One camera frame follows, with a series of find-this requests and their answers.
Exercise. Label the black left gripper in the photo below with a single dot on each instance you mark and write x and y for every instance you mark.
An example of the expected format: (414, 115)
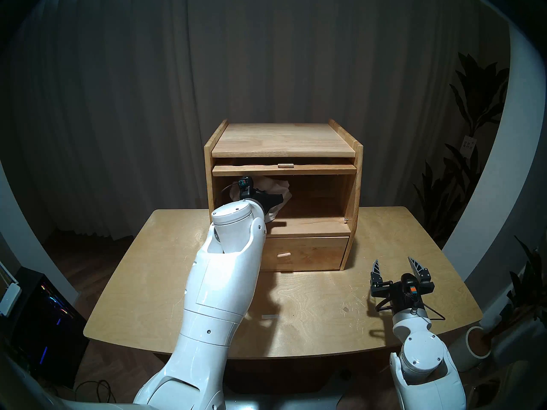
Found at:
(267, 200)

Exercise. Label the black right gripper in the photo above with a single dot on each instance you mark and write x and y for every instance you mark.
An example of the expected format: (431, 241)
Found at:
(397, 303)

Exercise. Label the white shirt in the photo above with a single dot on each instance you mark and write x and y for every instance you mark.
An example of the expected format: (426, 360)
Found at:
(275, 186)

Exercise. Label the wooden cabinet flip door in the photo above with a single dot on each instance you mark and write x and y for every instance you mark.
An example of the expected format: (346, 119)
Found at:
(252, 171)

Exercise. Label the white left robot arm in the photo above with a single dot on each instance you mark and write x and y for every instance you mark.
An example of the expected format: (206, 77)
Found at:
(222, 285)

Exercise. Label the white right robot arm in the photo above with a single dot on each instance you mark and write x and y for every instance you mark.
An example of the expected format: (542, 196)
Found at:
(425, 366)

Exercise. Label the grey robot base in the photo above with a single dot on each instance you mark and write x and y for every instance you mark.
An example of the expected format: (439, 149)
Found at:
(282, 402)

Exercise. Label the wooden drawer with knob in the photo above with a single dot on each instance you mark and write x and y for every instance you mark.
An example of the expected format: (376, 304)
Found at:
(316, 253)

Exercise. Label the wooden cabinet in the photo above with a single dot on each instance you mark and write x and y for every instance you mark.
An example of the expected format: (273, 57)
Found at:
(282, 140)

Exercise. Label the white round plant pot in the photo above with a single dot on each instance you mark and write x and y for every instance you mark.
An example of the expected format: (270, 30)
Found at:
(463, 353)

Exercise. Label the small dark potted plant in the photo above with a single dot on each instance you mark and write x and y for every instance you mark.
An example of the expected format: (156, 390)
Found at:
(527, 294)

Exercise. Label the white plant tag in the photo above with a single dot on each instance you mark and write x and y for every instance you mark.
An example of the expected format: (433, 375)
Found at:
(469, 144)

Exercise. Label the grey curtain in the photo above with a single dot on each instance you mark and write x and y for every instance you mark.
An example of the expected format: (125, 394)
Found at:
(213, 50)

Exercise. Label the tall dark leafy plant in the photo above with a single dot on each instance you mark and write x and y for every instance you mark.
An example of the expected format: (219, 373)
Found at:
(478, 93)

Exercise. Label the black computer tower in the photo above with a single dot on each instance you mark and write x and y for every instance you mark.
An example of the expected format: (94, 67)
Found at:
(42, 328)

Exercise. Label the white box device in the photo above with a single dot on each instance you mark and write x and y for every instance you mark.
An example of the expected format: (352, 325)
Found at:
(9, 296)

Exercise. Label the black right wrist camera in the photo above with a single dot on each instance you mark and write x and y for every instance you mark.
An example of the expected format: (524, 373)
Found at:
(407, 285)

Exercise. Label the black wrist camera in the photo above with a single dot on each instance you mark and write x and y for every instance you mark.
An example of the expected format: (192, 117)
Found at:
(407, 285)
(245, 186)

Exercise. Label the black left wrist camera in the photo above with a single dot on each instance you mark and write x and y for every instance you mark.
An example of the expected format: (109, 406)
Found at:
(245, 186)

